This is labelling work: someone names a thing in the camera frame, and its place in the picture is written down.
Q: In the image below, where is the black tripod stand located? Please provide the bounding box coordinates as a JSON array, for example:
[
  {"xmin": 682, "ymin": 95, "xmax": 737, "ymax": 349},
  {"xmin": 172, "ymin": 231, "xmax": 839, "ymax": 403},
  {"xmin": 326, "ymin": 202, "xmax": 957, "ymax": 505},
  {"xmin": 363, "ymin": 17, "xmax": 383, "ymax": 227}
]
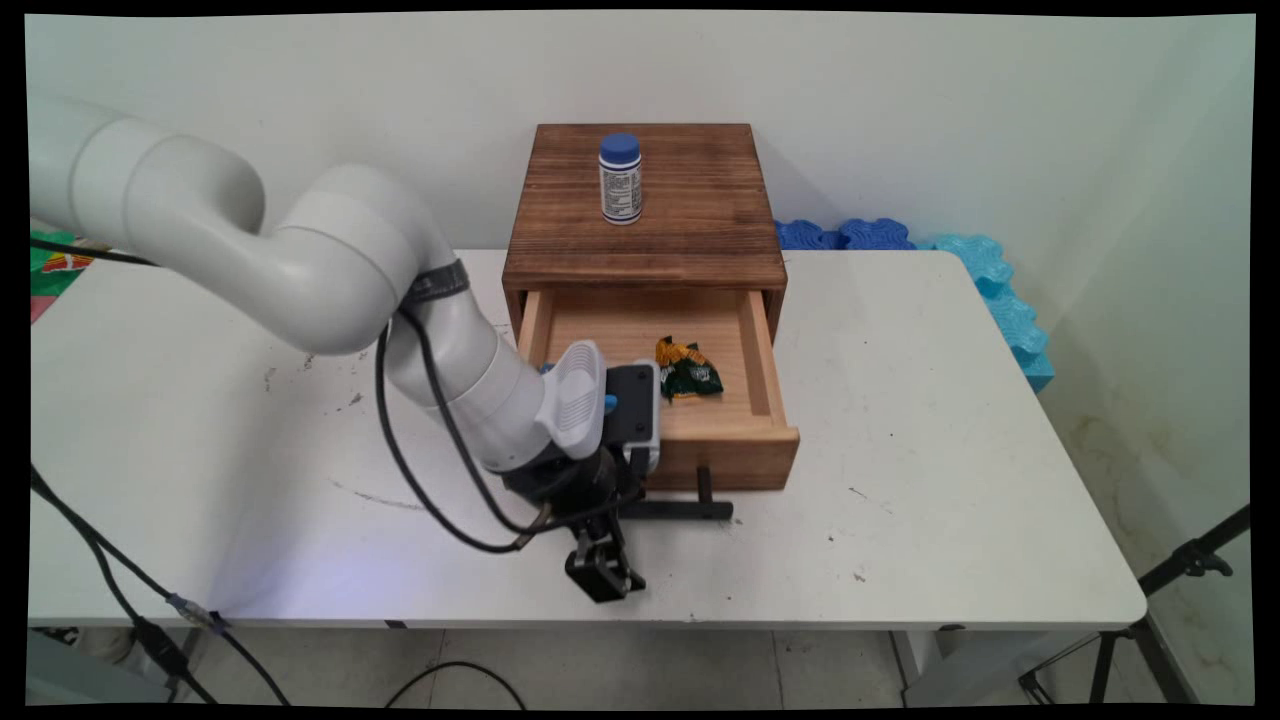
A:
[{"xmin": 1018, "ymin": 504, "xmax": 1252, "ymax": 707}]

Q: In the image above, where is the colourful packet at left edge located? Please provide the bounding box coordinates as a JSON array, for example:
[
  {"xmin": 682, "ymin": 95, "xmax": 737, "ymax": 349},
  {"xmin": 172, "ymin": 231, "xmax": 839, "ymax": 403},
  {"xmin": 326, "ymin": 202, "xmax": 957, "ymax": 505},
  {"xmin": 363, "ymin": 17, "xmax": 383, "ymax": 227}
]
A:
[{"xmin": 30, "ymin": 229, "xmax": 103, "ymax": 324}]

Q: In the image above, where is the cyan foam mat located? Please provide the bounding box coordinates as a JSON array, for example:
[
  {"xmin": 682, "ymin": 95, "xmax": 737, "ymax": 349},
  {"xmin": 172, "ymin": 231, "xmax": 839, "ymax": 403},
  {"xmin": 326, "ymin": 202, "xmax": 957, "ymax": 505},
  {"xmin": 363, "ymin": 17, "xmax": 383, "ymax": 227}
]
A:
[{"xmin": 914, "ymin": 234, "xmax": 1057, "ymax": 394}]

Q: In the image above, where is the white table leg frame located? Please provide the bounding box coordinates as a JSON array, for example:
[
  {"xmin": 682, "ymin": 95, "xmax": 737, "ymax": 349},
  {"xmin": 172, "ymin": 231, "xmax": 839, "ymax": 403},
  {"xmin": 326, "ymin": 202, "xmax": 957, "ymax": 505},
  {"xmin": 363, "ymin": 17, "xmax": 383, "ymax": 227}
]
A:
[{"xmin": 888, "ymin": 626, "xmax": 1011, "ymax": 709}]

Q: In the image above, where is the white bottle with blue cap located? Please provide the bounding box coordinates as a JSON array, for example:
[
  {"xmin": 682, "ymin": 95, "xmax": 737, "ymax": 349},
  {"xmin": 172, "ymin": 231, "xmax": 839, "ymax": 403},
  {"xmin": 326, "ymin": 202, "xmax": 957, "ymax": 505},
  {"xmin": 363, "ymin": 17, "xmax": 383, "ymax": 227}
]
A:
[{"xmin": 598, "ymin": 132, "xmax": 644, "ymax": 227}]

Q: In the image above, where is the dark blue foam mat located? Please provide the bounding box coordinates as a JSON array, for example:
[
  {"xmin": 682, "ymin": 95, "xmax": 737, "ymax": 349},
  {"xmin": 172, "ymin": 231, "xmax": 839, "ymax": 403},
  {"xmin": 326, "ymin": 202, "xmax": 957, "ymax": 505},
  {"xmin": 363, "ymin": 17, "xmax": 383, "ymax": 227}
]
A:
[
  {"xmin": 775, "ymin": 220, "xmax": 847, "ymax": 252},
  {"xmin": 838, "ymin": 217, "xmax": 917, "ymax": 252}
]

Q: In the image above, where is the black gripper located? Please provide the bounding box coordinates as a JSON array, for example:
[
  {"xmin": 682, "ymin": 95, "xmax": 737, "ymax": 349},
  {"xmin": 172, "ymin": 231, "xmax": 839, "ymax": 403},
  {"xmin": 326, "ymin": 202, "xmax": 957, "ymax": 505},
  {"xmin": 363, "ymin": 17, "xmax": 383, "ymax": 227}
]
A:
[{"xmin": 500, "ymin": 444, "xmax": 648, "ymax": 605}]

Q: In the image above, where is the black white wrist camera box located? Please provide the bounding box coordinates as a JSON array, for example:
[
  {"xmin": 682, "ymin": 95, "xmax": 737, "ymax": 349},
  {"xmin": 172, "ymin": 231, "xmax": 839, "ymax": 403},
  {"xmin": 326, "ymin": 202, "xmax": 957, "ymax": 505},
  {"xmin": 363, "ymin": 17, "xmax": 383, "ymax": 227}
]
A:
[{"xmin": 604, "ymin": 360, "xmax": 664, "ymax": 477}]

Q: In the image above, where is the black floor cable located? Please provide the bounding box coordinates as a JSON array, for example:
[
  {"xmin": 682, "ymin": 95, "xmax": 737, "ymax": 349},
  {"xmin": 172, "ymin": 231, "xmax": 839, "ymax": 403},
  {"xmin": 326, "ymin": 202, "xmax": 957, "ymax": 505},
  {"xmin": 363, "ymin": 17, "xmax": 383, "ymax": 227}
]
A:
[{"xmin": 384, "ymin": 659, "xmax": 528, "ymax": 710}]

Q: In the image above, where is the green yellow snack packet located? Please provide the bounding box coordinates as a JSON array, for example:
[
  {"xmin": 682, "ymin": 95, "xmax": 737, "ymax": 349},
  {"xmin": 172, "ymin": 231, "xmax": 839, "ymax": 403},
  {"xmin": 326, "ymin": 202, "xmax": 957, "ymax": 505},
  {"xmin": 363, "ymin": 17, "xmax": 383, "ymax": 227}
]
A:
[{"xmin": 654, "ymin": 335, "xmax": 725, "ymax": 402}]

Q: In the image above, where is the grey metal table leg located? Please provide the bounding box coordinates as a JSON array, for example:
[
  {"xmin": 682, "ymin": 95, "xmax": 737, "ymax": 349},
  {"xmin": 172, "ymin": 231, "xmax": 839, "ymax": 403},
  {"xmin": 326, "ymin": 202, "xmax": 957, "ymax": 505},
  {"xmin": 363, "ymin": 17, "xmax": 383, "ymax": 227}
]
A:
[{"xmin": 162, "ymin": 627, "xmax": 208, "ymax": 703}]

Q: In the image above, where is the wooden drawer with black handle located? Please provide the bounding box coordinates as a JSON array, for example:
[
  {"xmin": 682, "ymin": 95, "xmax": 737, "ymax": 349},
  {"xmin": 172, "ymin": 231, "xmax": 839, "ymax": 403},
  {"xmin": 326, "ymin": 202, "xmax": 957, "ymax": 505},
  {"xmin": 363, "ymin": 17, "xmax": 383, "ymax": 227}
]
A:
[{"xmin": 516, "ymin": 288, "xmax": 802, "ymax": 522}]

